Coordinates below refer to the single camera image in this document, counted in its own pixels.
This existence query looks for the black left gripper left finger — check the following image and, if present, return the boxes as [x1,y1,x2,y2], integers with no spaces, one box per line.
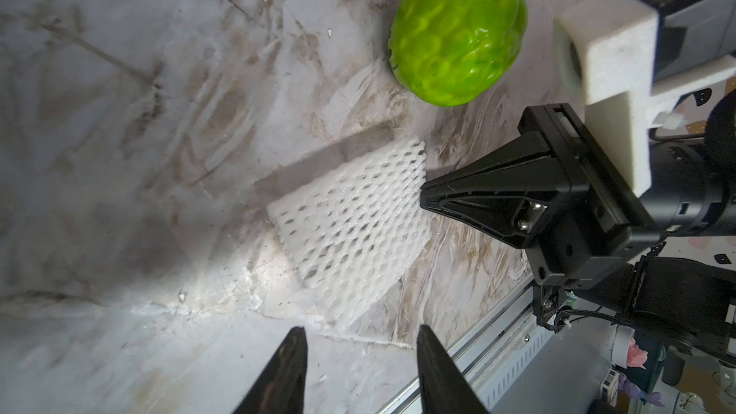
[234,327,308,414]

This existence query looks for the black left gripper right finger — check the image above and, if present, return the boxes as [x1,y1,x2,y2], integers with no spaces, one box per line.
[417,325,488,414]

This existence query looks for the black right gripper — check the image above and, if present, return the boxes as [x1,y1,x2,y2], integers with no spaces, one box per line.
[419,102,736,289]

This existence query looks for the green custard apple dark spots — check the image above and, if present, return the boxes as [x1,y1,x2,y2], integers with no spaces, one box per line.
[388,0,528,107]

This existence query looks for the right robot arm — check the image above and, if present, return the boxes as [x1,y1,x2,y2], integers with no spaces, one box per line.
[420,105,735,364]

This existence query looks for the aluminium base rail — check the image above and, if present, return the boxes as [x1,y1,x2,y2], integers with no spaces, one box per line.
[448,281,552,410]

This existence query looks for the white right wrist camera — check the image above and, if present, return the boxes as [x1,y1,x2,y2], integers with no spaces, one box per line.
[554,0,735,197]

